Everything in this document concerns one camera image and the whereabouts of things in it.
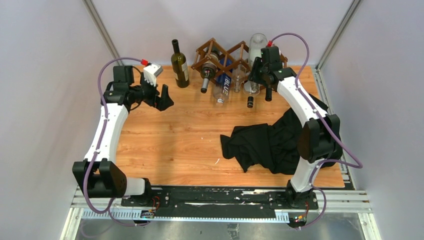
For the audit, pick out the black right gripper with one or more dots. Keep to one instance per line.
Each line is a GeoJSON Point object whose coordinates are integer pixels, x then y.
{"type": "Point", "coordinates": [262, 75]}

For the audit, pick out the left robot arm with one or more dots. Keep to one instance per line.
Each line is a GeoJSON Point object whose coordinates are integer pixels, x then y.
{"type": "Point", "coordinates": [97, 174]}

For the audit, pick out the blue labelled clear bottle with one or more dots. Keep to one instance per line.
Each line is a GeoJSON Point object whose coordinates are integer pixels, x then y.
{"type": "Point", "coordinates": [221, 91]}

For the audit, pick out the tall clear glass bottle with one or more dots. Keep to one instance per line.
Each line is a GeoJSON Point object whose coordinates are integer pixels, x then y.
{"type": "Point", "coordinates": [257, 42]}

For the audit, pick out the dark green wine bottle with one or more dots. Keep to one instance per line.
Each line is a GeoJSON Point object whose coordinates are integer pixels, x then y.
{"type": "Point", "coordinates": [179, 66]}

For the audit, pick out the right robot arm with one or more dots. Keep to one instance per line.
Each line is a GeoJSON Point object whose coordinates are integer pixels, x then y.
{"type": "Point", "coordinates": [319, 139]}

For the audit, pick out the black cloth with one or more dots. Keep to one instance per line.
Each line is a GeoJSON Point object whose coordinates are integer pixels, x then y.
{"type": "Point", "coordinates": [274, 147]}

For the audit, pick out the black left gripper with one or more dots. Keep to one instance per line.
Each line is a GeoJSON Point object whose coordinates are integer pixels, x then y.
{"type": "Point", "coordinates": [149, 94]}

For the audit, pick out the small clear glass bottle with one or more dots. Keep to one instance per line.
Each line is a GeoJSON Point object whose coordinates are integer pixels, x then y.
{"type": "Point", "coordinates": [237, 75]}

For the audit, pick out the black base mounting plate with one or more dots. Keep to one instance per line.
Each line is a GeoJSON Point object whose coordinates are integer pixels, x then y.
{"type": "Point", "coordinates": [219, 202]}

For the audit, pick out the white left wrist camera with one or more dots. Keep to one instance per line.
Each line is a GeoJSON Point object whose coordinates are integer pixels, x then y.
{"type": "Point", "coordinates": [151, 72]}

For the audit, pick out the aluminium frame rail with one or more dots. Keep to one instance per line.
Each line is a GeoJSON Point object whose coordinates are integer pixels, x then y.
{"type": "Point", "coordinates": [330, 201]}

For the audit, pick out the dark green bottle right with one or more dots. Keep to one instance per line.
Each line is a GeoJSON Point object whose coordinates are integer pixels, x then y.
{"type": "Point", "coordinates": [270, 87]}

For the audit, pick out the brown wooden wine rack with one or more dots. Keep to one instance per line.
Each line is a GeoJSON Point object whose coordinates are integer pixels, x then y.
{"type": "Point", "coordinates": [224, 61]}

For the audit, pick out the brown bottle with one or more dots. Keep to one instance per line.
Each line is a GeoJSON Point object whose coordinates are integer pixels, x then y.
{"type": "Point", "coordinates": [208, 70]}

